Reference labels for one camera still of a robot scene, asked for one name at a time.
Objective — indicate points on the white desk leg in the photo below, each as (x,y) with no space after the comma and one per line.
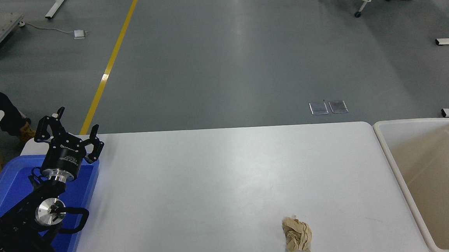
(55,7)

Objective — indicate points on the tan paper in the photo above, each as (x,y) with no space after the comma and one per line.
(297,234)

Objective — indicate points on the blue plastic tray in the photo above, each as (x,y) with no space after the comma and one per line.
(6,186)

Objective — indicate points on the large pale bin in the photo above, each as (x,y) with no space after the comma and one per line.
(439,190)

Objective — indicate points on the metal floor plate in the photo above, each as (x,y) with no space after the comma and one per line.
(318,108)
(338,106)

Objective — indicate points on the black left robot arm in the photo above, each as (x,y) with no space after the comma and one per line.
(20,232)

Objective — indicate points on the white power adapter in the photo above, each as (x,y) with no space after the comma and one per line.
(79,33)

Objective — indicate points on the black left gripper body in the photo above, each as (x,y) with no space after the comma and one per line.
(62,157)

